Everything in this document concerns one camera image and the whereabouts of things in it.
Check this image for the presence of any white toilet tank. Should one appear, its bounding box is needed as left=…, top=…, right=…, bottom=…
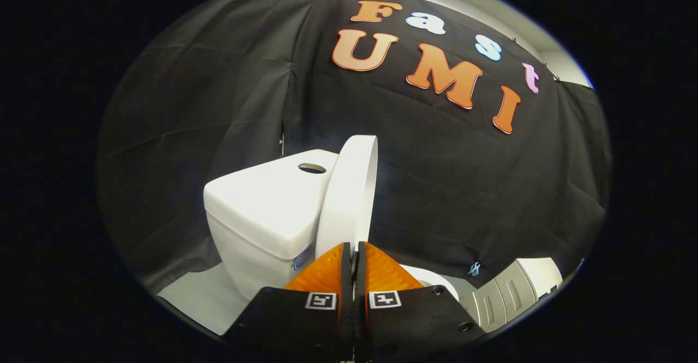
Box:
left=203, top=149, right=339, bottom=301

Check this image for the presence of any white toilet seat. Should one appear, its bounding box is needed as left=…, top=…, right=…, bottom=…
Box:
left=401, top=265, right=460, bottom=301

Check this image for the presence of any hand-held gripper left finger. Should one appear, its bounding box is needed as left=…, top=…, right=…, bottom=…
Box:
left=225, top=242, right=354, bottom=361

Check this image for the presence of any grey cabinet with white top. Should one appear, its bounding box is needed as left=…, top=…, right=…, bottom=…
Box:
left=459, top=258, right=563, bottom=334

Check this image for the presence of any black backdrop cloth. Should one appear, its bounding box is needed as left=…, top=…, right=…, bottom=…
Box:
left=95, top=0, right=611, bottom=296

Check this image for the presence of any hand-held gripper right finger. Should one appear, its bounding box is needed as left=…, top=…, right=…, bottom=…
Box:
left=357, top=241, right=487, bottom=361

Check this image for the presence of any white toilet lid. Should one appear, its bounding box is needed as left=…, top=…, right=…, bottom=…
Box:
left=315, top=135, right=378, bottom=260

